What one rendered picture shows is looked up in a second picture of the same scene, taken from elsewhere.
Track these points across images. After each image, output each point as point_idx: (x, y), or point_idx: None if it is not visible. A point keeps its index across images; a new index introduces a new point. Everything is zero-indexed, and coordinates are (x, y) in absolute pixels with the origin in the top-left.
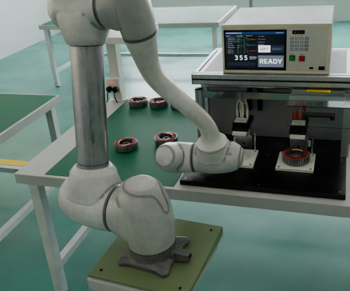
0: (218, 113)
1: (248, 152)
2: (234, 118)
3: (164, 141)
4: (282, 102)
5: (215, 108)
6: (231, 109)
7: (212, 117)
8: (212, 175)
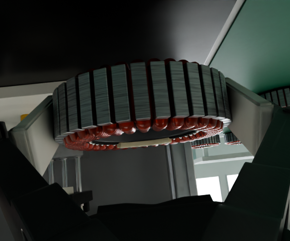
0: (151, 180)
1: (16, 125)
2: (112, 174)
3: None
4: (1, 232)
5: (159, 191)
6: (121, 195)
7: (165, 167)
8: (47, 34)
